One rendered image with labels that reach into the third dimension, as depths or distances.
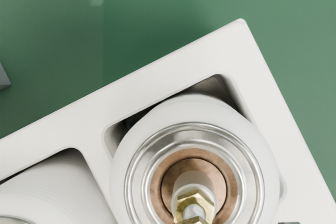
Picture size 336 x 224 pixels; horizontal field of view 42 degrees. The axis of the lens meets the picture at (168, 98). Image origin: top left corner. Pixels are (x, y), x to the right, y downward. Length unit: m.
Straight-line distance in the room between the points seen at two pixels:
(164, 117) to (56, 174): 0.11
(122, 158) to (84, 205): 0.06
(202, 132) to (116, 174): 0.05
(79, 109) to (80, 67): 0.19
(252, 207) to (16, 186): 0.14
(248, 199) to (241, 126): 0.04
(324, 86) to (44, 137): 0.31
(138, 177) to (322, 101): 0.31
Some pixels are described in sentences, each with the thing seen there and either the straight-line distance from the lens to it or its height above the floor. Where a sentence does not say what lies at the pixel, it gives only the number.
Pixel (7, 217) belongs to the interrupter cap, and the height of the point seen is 0.25.
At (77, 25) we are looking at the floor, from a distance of 0.51.
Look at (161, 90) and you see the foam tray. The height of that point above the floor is 0.18.
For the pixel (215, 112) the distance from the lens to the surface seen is 0.24.
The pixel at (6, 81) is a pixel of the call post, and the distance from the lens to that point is 0.52.
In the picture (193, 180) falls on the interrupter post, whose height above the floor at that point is 0.27.
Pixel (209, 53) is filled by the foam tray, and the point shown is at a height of 0.18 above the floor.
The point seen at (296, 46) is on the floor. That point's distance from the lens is 0.50.
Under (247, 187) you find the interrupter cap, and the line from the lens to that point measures 0.24.
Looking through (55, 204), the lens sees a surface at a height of 0.24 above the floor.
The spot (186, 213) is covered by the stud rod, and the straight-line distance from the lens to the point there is 0.19.
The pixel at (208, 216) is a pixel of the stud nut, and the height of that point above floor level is 0.29.
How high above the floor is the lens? 0.49
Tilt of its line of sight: 86 degrees down
